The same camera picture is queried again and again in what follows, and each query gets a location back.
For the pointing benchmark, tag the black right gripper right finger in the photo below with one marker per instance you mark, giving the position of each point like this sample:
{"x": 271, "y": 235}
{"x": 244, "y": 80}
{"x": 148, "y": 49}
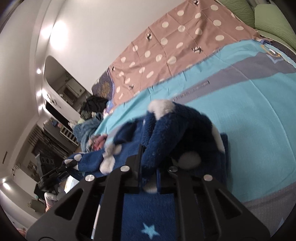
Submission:
{"x": 206, "y": 210}

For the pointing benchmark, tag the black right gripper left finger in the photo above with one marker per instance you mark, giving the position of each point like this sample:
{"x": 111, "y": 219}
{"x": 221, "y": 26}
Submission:
{"x": 93, "y": 209}

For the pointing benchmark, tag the blue fleece star garment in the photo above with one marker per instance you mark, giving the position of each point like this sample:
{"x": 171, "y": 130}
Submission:
{"x": 170, "y": 133}

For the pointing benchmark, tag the dark clothes pile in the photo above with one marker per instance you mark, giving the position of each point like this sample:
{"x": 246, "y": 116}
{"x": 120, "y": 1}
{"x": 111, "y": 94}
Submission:
{"x": 93, "y": 104}

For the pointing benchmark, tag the pink crumpled garment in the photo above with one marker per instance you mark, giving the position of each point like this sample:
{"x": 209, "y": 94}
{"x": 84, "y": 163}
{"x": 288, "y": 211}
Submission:
{"x": 96, "y": 142}

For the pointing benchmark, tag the purple patterned pillow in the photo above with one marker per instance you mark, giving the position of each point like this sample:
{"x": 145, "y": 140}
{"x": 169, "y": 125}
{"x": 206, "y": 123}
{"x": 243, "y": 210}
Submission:
{"x": 104, "y": 86}

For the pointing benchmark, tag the light blue grey bedsheet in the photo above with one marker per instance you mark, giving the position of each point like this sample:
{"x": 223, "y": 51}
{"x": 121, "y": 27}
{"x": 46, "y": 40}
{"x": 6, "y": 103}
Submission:
{"x": 247, "y": 89}

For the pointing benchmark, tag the pink polka dot blanket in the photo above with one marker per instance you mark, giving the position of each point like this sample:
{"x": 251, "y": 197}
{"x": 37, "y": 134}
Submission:
{"x": 181, "y": 38}

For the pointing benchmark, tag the green pillow near edge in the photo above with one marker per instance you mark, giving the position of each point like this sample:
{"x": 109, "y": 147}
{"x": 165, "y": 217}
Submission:
{"x": 270, "y": 19}

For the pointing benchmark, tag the green pillow upright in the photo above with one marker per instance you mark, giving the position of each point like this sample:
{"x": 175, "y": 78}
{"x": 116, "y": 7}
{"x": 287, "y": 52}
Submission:
{"x": 242, "y": 10}

